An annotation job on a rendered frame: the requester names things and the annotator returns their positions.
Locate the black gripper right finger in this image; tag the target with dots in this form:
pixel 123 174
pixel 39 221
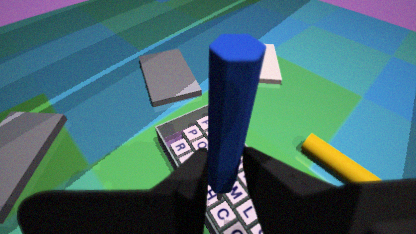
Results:
pixel 289 201

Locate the blue stylus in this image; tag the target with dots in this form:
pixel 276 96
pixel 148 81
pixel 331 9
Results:
pixel 235 66

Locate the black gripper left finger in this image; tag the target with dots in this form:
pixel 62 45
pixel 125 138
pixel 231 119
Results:
pixel 176 205

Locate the grey keyboard with keys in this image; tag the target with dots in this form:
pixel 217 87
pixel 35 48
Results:
pixel 179 138

